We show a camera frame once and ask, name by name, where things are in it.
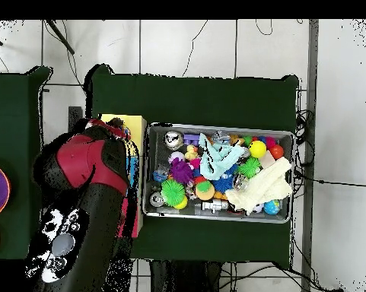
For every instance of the dark green table cloth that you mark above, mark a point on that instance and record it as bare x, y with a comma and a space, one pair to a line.
201, 100

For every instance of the yellow ball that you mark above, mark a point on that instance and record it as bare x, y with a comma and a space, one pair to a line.
257, 149

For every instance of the purple spiky toy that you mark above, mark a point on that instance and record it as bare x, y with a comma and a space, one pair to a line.
181, 172

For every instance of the long black rod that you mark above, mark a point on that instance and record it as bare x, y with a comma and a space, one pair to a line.
61, 37

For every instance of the cream knitted cloth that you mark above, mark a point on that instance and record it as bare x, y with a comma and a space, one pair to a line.
261, 185

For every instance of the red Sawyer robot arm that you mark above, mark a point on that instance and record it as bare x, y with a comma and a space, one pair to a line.
85, 182

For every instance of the white baseball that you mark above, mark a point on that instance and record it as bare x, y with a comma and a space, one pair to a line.
177, 156

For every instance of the dark green side-table cloth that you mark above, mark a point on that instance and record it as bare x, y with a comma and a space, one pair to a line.
12, 121

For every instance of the blue globe ball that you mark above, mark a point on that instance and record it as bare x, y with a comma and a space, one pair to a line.
272, 206

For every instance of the black panel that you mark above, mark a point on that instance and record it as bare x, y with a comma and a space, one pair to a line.
74, 117

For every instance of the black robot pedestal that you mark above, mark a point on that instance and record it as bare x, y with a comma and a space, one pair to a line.
182, 278

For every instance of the yellow plush duck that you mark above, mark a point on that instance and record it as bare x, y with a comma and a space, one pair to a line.
191, 152

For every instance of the silver mesh bin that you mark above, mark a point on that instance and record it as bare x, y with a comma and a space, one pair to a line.
159, 155

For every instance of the green spiky ball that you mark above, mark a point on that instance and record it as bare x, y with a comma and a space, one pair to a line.
173, 192

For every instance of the wooden three-hole box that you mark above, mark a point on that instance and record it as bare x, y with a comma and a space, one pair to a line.
137, 121

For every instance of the mint knitted cloth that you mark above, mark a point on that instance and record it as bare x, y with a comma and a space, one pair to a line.
216, 161

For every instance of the silver drink can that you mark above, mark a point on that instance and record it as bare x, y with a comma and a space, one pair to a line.
246, 153
173, 140

